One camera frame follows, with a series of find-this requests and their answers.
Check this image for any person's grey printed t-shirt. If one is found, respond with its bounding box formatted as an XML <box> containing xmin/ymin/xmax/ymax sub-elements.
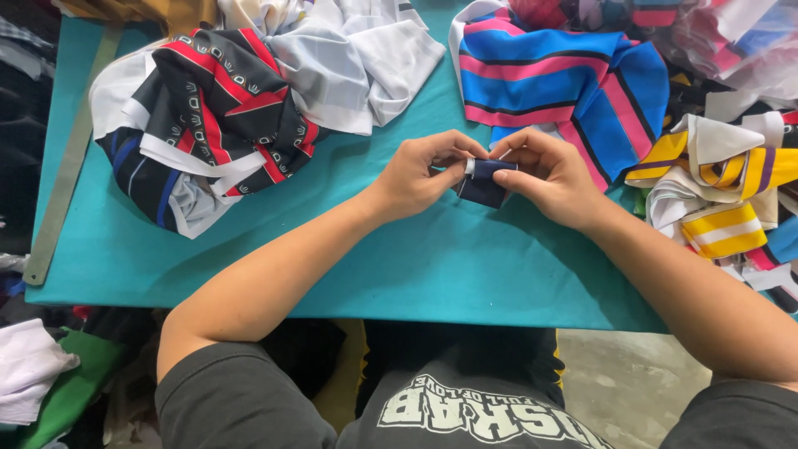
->
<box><xmin>155</xmin><ymin>340</ymin><xmax>798</xmax><ymax>449</ymax></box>

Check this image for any green cloth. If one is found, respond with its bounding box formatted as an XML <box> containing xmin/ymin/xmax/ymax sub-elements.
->
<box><xmin>0</xmin><ymin>327</ymin><xmax>129</xmax><ymax>449</ymax></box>

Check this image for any blue pink striped fabric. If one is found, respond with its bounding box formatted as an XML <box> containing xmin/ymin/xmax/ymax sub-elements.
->
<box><xmin>448</xmin><ymin>0</ymin><xmax>671</xmax><ymax>193</ymax></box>

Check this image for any person's right hand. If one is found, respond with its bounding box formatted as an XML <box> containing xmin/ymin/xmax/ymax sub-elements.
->
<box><xmin>489</xmin><ymin>127</ymin><xmax>604</xmax><ymax>233</ymax></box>

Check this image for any person's left hand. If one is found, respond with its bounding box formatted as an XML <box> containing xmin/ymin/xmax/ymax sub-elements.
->
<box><xmin>368</xmin><ymin>130</ymin><xmax>491</xmax><ymax>223</ymax></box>

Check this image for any clear plastic bag of garments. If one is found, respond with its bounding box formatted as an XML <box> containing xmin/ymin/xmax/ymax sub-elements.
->
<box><xmin>630</xmin><ymin>0</ymin><xmax>798</xmax><ymax>102</ymax></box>

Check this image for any navy blue fabric piece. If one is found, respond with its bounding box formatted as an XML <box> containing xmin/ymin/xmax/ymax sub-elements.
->
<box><xmin>454</xmin><ymin>157</ymin><xmax>519</xmax><ymax>210</ymax></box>

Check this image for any black red white printed fabric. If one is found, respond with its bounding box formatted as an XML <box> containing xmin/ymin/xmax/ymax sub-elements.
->
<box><xmin>90</xmin><ymin>27</ymin><xmax>331</xmax><ymax>241</ymax></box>

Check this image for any white fabric pile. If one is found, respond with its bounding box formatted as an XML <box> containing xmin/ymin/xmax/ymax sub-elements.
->
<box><xmin>217</xmin><ymin>0</ymin><xmax>447</xmax><ymax>137</ymax></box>

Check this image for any teal table cloth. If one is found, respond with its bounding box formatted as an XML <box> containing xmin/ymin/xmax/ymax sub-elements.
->
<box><xmin>25</xmin><ymin>0</ymin><xmax>798</xmax><ymax>334</ymax></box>

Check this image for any white cloth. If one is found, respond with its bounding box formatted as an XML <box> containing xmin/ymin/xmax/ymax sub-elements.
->
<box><xmin>0</xmin><ymin>318</ymin><xmax>81</xmax><ymax>427</ymax></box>

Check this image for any heap of dark clothing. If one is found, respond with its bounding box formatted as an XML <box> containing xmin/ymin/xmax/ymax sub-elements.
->
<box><xmin>0</xmin><ymin>0</ymin><xmax>61</xmax><ymax>258</ymax></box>

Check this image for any heap of striped collar pieces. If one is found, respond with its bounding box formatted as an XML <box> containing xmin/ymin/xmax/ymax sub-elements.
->
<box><xmin>625</xmin><ymin>111</ymin><xmax>798</xmax><ymax>316</ymax></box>

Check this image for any mustard brown fabric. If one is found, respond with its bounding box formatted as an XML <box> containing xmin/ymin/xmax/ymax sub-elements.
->
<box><xmin>52</xmin><ymin>0</ymin><xmax>220</xmax><ymax>37</ymax></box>

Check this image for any long metal ruler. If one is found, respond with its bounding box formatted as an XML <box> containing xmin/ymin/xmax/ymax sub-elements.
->
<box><xmin>23</xmin><ymin>25</ymin><xmax>123</xmax><ymax>286</ymax></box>

